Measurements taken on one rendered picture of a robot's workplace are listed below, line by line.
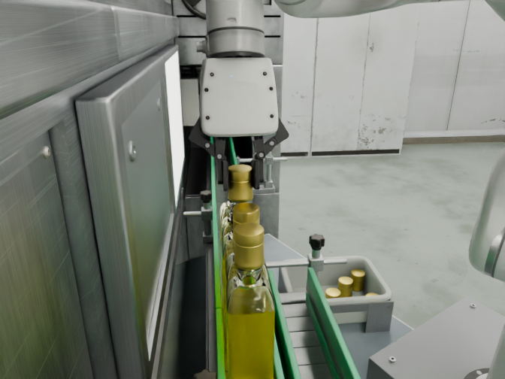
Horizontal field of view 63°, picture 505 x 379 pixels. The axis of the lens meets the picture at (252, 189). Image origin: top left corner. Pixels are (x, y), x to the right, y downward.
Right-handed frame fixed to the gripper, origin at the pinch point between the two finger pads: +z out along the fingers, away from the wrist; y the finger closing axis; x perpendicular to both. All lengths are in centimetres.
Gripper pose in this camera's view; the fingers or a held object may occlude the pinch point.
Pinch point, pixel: (240, 174)
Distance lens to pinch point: 56.7
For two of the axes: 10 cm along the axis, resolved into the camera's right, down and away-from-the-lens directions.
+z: 0.3, 9.9, 1.2
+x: -1.1, -1.2, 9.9
